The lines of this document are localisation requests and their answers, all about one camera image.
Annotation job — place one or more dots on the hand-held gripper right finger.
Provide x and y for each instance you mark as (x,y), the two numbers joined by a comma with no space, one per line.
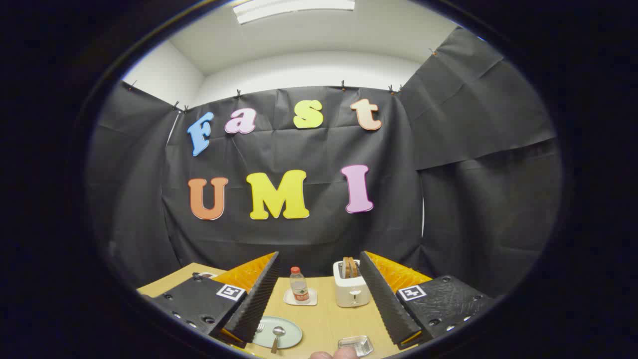
(386,304)

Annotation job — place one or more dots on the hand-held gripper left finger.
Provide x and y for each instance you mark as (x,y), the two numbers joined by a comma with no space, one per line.
(259,299)

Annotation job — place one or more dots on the white square coaster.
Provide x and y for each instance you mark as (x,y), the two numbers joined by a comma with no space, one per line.
(288,298)

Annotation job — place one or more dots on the white toaster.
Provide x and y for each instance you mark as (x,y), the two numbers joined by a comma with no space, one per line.
(351,294)

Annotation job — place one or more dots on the clear water bottle red cap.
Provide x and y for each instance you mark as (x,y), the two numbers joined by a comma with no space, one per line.
(299,289)

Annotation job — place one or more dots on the brown bread slice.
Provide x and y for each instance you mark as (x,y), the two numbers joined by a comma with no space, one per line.
(353,267)
(345,268)

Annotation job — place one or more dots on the light green plate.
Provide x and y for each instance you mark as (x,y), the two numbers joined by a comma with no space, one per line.
(294,335)

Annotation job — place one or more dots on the perforated metal tray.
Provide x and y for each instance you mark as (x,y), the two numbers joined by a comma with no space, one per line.
(355,344)

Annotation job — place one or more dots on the black backdrop cloth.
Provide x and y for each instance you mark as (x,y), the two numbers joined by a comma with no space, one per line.
(324,149)

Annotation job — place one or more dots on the ceiling light panel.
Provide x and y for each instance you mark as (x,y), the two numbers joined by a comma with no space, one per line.
(294,9)

